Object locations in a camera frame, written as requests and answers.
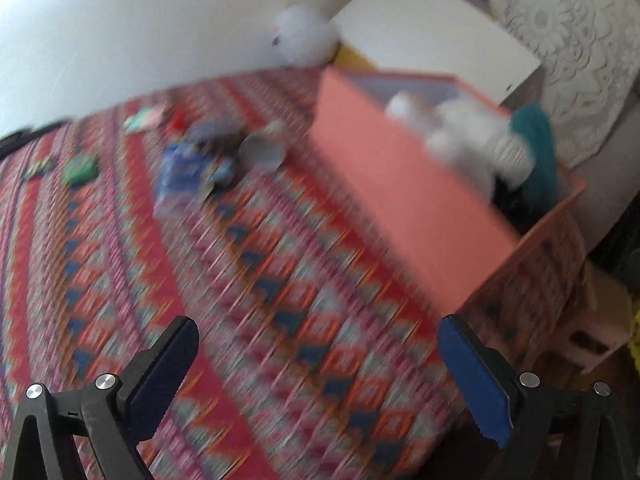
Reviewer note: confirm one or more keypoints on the white box lid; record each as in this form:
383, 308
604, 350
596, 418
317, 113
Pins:
450, 37

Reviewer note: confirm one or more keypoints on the orange storage box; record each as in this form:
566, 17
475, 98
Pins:
450, 239

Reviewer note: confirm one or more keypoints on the white lace pillow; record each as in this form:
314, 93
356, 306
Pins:
589, 50

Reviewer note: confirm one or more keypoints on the red patterned tablecloth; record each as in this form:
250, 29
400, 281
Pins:
317, 356

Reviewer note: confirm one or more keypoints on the blue battery blister pack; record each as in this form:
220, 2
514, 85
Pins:
188, 177

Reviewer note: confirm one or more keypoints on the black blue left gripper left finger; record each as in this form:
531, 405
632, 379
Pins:
113, 412

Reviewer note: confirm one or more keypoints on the white fluffy ball toy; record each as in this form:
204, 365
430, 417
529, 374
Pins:
303, 37

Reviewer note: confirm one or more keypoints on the pastel small packet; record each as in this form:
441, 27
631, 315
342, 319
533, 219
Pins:
146, 119

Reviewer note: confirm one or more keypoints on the white plush toy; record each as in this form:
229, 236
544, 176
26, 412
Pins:
466, 136

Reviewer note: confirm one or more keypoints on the red small object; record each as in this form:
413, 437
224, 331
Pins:
178, 122

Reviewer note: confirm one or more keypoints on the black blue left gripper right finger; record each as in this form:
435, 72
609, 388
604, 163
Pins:
542, 433

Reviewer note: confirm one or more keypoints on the teal plush item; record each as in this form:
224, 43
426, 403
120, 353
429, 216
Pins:
540, 189

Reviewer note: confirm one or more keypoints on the silver round tin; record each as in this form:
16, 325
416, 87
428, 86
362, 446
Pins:
264, 148

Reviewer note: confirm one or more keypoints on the green small packet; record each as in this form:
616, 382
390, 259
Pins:
80, 169

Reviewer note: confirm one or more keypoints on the dark flat small item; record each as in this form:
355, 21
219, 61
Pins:
39, 167

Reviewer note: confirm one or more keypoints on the beige sofa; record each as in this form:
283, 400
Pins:
612, 175

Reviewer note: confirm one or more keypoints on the yellow item behind box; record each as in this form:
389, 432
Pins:
348, 58

